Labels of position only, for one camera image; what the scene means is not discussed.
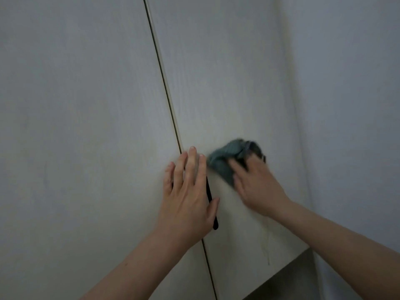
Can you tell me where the person's right forearm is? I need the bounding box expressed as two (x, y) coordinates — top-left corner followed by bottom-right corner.
(268, 200), (400, 300)

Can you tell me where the narrow white cabinet door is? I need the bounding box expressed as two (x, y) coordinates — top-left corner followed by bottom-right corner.
(144, 0), (314, 300)

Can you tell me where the grey-blue cleaning cloth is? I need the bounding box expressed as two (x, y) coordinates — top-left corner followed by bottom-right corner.
(207, 139), (267, 188)

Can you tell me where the person's right hand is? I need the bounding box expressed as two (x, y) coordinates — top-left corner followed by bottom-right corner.
(229, 153), (293, 220)

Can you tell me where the black cabinet door handle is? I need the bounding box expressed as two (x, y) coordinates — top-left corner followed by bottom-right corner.
(205, 175), (219, 230)

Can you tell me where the wide white cabinet door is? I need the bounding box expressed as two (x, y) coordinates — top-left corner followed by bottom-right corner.
(0, 0), (217, 300)

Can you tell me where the person's left hand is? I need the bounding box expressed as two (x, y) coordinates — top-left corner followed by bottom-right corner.
(155, 146), (220, 247)

